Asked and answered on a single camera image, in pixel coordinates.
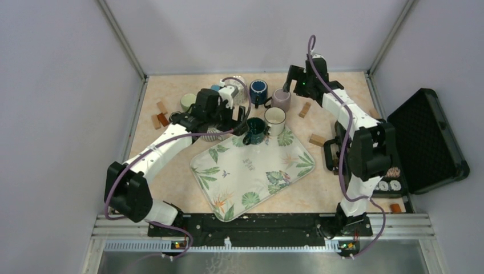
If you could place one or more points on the white black-rimmed mug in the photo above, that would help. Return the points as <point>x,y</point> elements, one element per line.
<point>275,119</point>

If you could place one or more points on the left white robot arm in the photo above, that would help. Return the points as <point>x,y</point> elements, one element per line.
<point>127,184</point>

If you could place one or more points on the wooden block by case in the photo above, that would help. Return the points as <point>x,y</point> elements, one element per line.
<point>374,114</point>

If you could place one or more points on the light green mug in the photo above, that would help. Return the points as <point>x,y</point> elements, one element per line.
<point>186,101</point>

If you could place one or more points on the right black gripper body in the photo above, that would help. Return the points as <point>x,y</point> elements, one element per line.
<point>302,86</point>

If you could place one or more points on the black carrying case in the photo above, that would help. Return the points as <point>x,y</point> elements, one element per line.
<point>426,149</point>

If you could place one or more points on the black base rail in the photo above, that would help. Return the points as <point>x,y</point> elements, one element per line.
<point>262,230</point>

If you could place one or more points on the wooden block near mugs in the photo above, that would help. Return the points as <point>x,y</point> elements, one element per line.
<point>305,109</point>

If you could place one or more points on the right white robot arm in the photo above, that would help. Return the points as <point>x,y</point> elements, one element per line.
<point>367,149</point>

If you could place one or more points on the grey striped mug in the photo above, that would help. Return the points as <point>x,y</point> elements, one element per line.
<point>212,135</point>

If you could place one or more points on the reddish brown wooden block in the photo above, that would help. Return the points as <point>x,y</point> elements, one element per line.
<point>162,119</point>

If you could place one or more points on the pale wooden block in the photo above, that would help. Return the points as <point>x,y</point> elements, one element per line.
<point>155,122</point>

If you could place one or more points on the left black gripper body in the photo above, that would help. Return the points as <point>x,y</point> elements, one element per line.
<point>222,117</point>

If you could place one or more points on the lilac purple mug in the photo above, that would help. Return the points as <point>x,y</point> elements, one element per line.
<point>280,99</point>

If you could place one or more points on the dark green mug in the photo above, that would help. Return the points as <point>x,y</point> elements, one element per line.
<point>257,130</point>

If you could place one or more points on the light wooden block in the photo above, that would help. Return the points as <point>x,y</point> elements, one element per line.
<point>317,140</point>

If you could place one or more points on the navy blue mug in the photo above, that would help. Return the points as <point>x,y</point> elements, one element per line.
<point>258,91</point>

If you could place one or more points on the orange block in case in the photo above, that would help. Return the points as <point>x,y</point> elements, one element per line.
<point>395,208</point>

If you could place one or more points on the tan wooden block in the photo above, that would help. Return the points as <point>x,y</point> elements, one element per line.
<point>162,108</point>

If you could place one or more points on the floral leaf pattern tray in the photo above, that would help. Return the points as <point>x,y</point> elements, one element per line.
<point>235,178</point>

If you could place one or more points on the white floral mug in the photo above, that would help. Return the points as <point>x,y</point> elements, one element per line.
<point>241,97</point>

